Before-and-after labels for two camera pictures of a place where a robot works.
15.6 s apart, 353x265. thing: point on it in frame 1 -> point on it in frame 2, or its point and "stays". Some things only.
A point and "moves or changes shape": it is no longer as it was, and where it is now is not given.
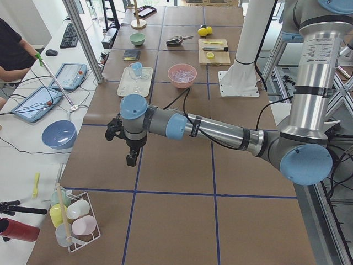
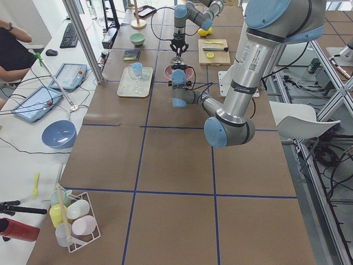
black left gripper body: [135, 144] -> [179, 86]
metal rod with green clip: [73, 107] stays
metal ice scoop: [177, 40] moves or changes shape
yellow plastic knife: [213, 42] stays
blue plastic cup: [137, 67] stays
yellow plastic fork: [36, 192] stays
